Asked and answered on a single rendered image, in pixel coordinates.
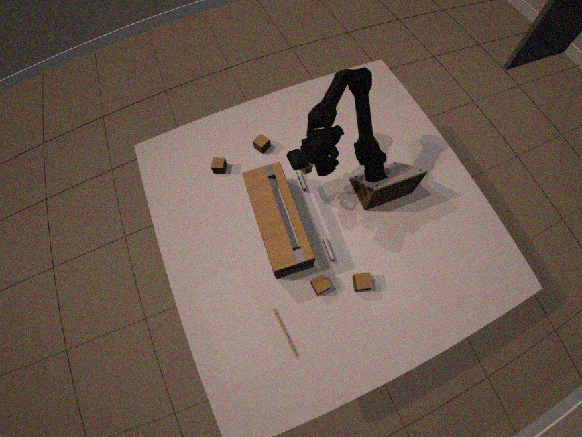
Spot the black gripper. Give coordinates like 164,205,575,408
287,146,339,170

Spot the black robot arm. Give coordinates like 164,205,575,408
300,67,388,183

